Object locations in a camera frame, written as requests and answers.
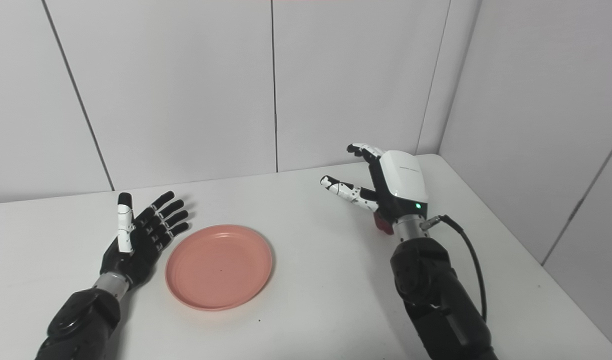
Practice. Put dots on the pink round plate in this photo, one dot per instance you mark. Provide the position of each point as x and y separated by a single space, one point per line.
219 267

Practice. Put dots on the red apple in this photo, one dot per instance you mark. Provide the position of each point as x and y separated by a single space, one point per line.
384 224

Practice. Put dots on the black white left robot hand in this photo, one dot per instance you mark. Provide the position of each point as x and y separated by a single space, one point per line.
141 245

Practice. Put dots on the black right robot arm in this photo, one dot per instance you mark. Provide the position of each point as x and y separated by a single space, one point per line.
436 300

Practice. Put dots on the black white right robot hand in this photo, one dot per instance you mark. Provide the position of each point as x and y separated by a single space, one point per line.
398 185

